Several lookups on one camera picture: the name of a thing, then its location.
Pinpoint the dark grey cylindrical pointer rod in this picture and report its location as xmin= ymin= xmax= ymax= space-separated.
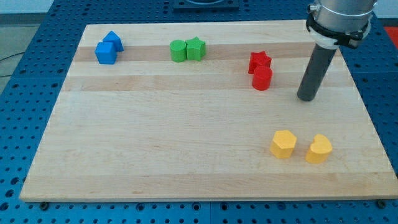
xmin=297 ymin=44 xmax=336 ymax=101

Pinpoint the light wooden board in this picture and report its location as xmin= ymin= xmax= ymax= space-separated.
xmin=20 ymin=20 xmax=397 ymax=202

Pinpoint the yellow hexagon block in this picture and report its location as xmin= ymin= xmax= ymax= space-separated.
xmin=270 ymin=130 xmax=297 ymax=159

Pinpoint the black bolt right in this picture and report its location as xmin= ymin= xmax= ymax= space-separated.
xmin=376 ymin=200 xmax=386 ymax=209

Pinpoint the yellow heart block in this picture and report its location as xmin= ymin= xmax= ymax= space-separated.
xmin=305 ymin=134 xmax=333 ymax=164

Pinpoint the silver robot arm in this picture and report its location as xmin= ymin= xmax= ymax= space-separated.
xmin=306 ymin=0 xmax=377 ymax=50

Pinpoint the black cable on floor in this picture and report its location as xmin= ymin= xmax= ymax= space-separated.
xmin=0 ymin=51 xmax=25 ymax=78

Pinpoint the red star block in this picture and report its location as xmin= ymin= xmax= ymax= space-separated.
xmin=248 ymin=51 xmax=272 ymax=74

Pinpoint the blue pentagon block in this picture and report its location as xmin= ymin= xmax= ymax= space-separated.
xmin=103 ymin=30 xmax=124 ymax=52

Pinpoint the green star block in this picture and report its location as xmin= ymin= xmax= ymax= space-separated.
xmin=186 ymin=37 xmax=206 ymax=61

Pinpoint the black bolt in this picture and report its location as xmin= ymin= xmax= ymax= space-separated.
xmin=39 ymin=202 xmax=49 ymax=211
xmin=376 ymin=200 xmax=386 ymax=209

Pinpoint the red cylinder block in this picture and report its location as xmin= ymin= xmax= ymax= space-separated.
xmin=252 ymin=65 xmax=273 ymax=91

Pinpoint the green cylinder block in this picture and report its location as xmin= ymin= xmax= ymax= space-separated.
xmin=169 ymin=40 xmax=187 ymax=62

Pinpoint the blue cube block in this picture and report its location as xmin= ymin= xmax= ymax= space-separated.
xmin=95 ymin=42 xmax=117 ymax=65

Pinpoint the black bolt left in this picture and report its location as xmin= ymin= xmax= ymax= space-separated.
xmin=39 ymin=202 xmax=49 ymax=211

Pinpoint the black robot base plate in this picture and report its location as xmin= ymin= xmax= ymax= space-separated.
xmin=172 ymin=0 xmax=240 ymax=11

